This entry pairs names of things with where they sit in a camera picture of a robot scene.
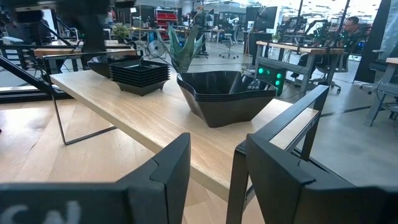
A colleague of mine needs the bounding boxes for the black upright column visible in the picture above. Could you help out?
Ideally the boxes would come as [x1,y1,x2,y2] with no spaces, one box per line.
[354,0,393,83]

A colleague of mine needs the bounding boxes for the grey swivel chair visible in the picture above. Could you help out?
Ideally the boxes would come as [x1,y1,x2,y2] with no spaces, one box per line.
[219,32,240,60]

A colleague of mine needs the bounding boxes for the black leaf-shaped mini plate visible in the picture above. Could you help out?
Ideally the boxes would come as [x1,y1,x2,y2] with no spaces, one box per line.
[86,54,144,78]

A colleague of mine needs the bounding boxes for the grey round fan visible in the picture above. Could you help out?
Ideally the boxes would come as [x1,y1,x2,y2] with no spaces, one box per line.
[146,39,167,59]

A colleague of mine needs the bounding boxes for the person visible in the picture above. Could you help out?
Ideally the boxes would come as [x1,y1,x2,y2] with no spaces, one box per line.
[290,16,371,78]

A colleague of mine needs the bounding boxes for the red tool cart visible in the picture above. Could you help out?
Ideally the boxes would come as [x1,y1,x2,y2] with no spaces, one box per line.
[154,8,178,40]

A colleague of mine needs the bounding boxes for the wooden shelf black metal frame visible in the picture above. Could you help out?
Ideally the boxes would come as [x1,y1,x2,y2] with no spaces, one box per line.
[42,49,330,224]

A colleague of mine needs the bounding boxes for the black small square mini plate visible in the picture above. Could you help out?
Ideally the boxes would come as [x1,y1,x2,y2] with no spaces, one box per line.
[109,58,171,72]
[110,69,171,77]
[111,75,170,82]
[111,79,170,97]

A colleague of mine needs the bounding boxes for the black aluminium frame rail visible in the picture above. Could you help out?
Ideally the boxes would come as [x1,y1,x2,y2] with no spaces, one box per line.
[0,85,74,103]

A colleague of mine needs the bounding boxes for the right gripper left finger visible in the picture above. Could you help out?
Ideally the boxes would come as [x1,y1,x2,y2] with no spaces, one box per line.
[0,133,192,224]

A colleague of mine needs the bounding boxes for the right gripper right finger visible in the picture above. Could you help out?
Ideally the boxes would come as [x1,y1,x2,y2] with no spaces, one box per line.
[245,133,398,224]

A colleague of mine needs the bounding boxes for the artificial green snake plant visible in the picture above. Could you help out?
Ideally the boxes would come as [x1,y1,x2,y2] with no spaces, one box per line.
[157,24,206,74]

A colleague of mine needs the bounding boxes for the black box green lights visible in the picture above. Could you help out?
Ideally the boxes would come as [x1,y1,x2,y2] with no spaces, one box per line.
[255,63,287,96]

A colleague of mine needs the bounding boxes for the grey metal desk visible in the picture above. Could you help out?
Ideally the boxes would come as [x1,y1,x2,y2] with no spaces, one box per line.
[363,57,398,127]

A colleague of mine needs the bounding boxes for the wooden workbench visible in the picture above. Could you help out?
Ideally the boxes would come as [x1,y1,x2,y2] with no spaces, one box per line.
[254,40,346,94]

